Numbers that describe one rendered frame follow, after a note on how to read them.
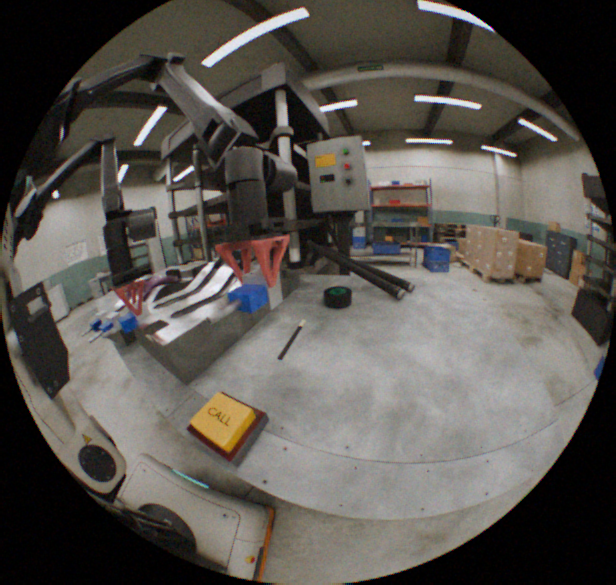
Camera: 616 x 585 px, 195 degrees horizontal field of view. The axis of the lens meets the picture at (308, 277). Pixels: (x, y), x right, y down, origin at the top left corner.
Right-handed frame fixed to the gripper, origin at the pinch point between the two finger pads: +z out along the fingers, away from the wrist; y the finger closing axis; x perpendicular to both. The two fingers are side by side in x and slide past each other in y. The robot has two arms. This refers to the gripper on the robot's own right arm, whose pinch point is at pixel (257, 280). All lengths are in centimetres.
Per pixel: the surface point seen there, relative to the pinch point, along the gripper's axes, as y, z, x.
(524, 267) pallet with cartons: -320, 59, -288
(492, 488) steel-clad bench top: -35.8, 15.4, 19.0
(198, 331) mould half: 10.0, 7.5, 7.2
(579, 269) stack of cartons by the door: -582, 48, -283
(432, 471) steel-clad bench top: -27.3, 15.3, 14.6
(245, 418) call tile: -5.6, 11.7, 14.4
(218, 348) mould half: 10.0, 13.1, 4.4
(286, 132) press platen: 21, -56, -58
